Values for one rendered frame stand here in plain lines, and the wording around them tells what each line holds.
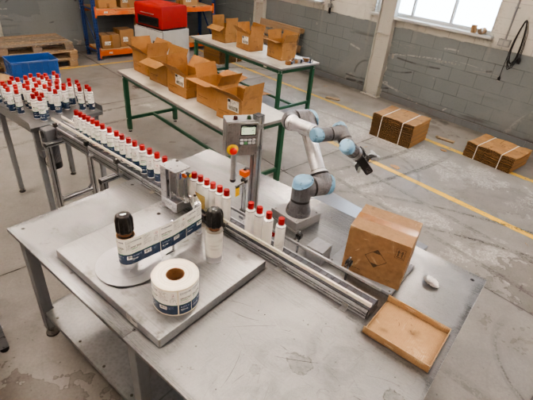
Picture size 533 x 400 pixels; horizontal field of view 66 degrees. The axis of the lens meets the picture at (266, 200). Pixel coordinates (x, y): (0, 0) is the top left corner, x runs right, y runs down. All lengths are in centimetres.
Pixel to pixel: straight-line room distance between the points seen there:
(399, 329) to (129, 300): 120
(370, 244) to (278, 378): 77
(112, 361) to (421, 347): 162
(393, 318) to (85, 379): 180
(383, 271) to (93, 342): 167
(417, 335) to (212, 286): 94
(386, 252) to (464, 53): 546
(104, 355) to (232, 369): 106
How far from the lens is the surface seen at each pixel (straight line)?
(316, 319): 194
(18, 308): 336
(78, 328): 279
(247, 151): 217
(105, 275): 206
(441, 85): 741
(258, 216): 213
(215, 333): 184
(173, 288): 176
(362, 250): 209
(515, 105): 703
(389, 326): 201
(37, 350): 306
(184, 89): 449
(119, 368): 255
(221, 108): 400
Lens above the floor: 225
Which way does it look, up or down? 32 degrees down
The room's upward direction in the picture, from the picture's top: 5 degrees clockwise
